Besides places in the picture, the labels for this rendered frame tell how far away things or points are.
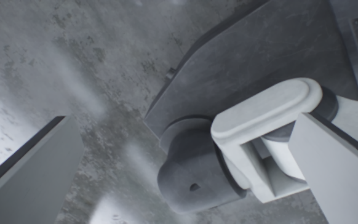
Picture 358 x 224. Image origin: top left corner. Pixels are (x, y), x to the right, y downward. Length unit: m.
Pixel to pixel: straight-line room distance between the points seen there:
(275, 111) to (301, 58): 0.18
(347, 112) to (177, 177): 0.32
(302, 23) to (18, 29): 0.80
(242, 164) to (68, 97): 0.66
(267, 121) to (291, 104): 0.04
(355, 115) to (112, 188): 0.97
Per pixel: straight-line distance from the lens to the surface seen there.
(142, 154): 0.88
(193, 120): 0.52
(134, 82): 0.71
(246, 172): 0.41
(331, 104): 0.40
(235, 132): 0.38
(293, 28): 0.49
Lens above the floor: 0.62
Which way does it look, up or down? 59 degrees down
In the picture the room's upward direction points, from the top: 168 degrees counter-clockwise
